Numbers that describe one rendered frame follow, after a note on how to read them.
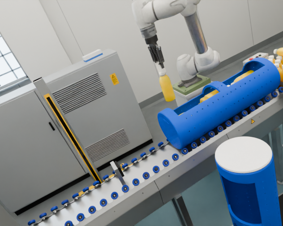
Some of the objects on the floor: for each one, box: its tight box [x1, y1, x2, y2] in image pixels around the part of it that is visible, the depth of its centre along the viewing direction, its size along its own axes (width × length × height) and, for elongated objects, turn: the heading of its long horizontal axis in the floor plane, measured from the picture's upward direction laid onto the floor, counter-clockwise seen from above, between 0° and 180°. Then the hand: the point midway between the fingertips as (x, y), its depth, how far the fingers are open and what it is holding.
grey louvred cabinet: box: [0, 48, 153, 216], centre depth 312 cm, size 54×215×145 cm, turn 144°
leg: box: [174, 194, 193, 226], centre depth 175 cm, size 6×6×63 cm
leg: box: [271, 128, 283, 185], centre depth 198 cm, size 6×6×63 cm
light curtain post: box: [33, 77, 104, 184], centre depth 177 cm, size 6×6×170 cm
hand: (160, 67), depth 141 cm, fingers closed on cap, 4 cm apart
